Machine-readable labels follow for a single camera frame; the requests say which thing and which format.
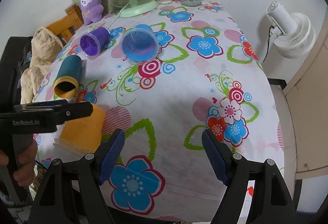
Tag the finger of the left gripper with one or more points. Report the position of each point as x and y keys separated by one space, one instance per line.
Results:
x=72 y=111
x=40 y=105

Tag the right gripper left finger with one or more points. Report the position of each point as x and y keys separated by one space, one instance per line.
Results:
x=68 y=187

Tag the beige puffer jacket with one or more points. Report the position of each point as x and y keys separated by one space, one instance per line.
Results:
x=45 y=48

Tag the wooden chair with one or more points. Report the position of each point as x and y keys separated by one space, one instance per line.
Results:
x=68 y=25

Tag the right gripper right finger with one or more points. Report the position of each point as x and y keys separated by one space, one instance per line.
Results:
x=271 y=201

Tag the white clip fan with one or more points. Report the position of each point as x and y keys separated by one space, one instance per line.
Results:
x=293 y=34

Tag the floral tablecloth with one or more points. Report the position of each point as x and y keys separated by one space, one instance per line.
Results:
x=205 y=76

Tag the purple plastic cup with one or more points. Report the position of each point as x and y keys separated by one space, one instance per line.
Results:
x=91 y=43

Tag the teal cup with yellow rim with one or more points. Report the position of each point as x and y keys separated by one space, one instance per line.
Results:
x=67 y=82

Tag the beige cabinet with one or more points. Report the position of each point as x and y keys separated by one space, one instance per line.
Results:
x=302 y=111

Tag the orange plastic cup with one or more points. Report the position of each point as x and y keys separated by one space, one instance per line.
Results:
x=82 y=135

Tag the person's left hand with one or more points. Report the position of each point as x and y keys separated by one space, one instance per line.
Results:
x=25 y=174

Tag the purple plush bunny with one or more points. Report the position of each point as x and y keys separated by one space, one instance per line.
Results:
x=91 y=11

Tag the blue plastic cup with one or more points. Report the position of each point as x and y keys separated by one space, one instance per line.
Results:
x=139 y=44

